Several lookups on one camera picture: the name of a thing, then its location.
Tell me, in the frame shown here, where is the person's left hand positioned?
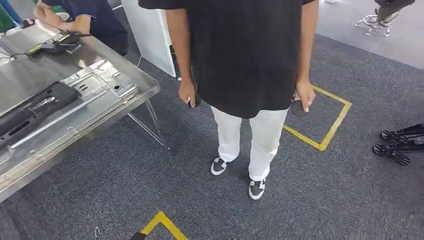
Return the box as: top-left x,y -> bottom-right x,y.
294,79 -> 317,114

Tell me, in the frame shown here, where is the person's right hand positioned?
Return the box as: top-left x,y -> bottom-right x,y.
177,78 -> 200,110

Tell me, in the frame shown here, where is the small black handheld device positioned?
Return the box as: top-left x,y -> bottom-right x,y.
187,95 -> 202,110

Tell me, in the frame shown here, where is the black cable loop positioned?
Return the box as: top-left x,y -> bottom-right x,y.
290,98 -> 311,118

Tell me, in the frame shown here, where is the black plastic panel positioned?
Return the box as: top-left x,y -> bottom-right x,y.
0,81 -> 83,151

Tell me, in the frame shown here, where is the white partition board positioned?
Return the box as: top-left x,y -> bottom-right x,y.
120,0 -> 177,79

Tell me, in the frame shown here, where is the person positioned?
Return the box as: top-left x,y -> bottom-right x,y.
374,0 -> 417,28
138,0 -> 320,201
33,0 -> 130,57

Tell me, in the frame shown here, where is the metal fixture plate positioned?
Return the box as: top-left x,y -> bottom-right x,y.
0,60 -> 139,173

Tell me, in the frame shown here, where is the chrome stool base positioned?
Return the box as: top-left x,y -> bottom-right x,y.
355,14 -> 392,38

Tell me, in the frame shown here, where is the steel table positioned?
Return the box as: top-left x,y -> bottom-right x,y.
0,19 -> 170,205

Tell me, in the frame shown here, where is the green bin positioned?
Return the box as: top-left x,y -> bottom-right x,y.
0,3 -> 17,34

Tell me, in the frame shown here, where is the black tool with cables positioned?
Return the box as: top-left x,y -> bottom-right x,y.
29,30 -> 93,56

